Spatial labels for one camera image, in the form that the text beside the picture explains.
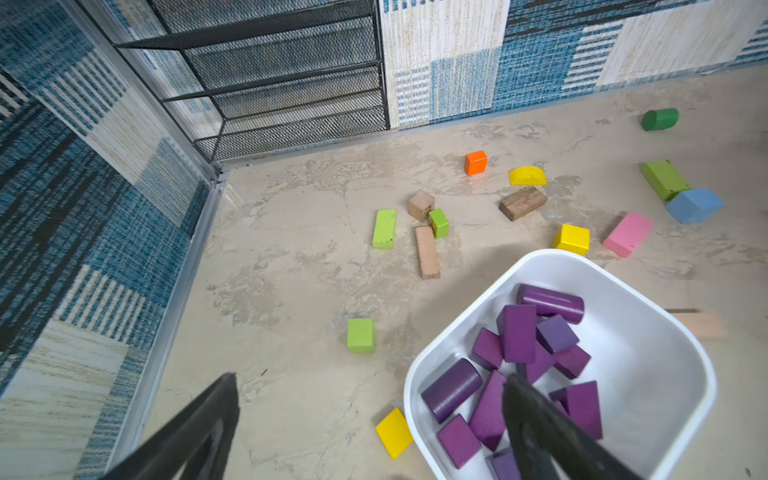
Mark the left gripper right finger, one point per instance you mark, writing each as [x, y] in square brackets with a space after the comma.
[545, 442]

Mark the purple square block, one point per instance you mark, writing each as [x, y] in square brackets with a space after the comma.
[555, 334]

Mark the black wire mesh shelf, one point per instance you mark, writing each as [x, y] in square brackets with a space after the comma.
[251, 78]

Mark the purple cube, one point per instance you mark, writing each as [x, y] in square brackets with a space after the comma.
[458, 441]
[581, 402]
[571, 361]

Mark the green letter cube block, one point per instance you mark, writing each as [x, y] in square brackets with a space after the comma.
[439, 223]

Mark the small yellow cube block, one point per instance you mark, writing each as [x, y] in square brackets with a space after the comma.
[394, 433]

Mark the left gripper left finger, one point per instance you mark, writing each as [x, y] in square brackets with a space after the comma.
[195, 444]

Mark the yellow half-round block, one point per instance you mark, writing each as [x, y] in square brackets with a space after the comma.
[528, 176]

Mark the light wood long block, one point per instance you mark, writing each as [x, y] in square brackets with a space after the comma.
[427, 252]

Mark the purple cube block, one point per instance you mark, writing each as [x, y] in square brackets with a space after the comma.
[503, 465]

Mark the light blue cube block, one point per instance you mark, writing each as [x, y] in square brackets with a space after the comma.
[694, 206]

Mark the purple short cylinder block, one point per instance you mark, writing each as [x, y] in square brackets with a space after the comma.
[550, 302]

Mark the small natural wood block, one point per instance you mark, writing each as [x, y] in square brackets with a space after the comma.
[420, 205]

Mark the lime green rectangular block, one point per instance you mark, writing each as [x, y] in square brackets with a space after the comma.
[664, 178]

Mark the natural wood plank block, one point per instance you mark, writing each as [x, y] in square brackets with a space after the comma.
[704, 325]

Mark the lime green small cube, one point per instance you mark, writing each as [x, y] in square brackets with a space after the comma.
[361, 335]

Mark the lime green long block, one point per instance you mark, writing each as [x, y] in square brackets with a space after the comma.
[384, 229]

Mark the pink rectangular block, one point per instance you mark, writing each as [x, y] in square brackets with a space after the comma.
[630, 232]

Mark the orange cube block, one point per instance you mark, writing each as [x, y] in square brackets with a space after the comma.
[475, 163]

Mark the purple triangular prism block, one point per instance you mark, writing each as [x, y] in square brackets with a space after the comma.
[542, 363]

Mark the purple triangle block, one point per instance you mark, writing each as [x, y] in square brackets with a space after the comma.
[486, 350]

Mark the green cylinder block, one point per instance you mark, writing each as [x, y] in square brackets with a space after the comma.
[660, 119]

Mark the dark wood grain block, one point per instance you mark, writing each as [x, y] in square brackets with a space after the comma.
[522, 202]

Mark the white plastic storage bin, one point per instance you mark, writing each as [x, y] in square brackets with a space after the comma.
[616, 364]

